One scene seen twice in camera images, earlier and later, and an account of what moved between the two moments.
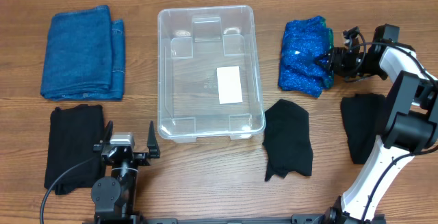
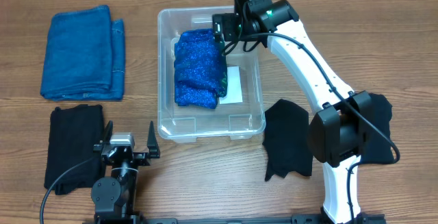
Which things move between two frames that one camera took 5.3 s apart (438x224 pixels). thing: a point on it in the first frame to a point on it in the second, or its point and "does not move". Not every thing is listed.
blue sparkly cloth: x=304 y=41 to x=200 y=69
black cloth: x=363 y=116 does not move
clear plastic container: x=192 y=42 does not move
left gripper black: x=152 y=144 does not move
